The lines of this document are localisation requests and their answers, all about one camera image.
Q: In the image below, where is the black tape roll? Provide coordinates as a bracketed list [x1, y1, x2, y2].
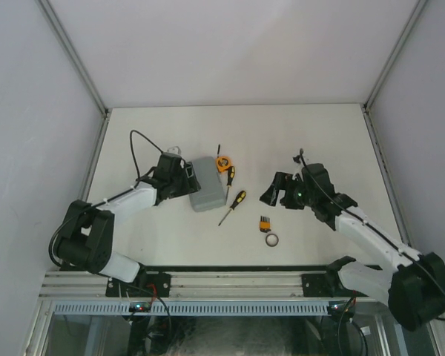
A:
[265, 233, 280, 248]

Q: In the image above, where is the aluminium frame post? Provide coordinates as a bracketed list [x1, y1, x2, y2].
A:
[363, 0, 429, 111]
[35, 0, 109, 118]

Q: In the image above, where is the black yellow screwdriver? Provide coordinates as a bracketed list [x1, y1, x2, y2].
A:
[225, 165, 236, 200]
[218, 190, 247, 226]

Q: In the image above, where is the left black camera cable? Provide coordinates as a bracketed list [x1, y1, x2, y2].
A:
[48, 129, 164, 266]

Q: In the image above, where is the grey plastic tool case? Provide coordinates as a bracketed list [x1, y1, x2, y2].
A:
[189, 156, 226, 213]

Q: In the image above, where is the blue slotted cable duct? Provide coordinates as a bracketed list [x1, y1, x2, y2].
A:
[53, 300, 330, 317]

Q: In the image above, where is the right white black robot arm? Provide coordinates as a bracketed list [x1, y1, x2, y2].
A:
[260, 159, 445, 332]

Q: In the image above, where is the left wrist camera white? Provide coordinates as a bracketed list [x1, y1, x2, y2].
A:
[167, 146, 181, 156]

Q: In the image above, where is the right aluminium frame post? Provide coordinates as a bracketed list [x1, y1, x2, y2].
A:
[363, 0, 429, 111]

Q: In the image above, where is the left aluminium frame post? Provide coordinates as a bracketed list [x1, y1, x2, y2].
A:
[35, 0, 109, 118]

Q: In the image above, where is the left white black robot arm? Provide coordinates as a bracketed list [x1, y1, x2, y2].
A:
[48, 152, 201, 297]

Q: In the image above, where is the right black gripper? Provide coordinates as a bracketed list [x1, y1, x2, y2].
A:
[260, 172, 316, 211]

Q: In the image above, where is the orange hex key set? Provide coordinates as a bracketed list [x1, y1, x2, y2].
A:
[259, 216, 271, 233]

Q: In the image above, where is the aluminium front rail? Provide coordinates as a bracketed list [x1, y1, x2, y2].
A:
[39, 268, 394, 298]

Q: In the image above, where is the orange tape measure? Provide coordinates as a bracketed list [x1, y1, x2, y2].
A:
[216, 156, 231, 173]

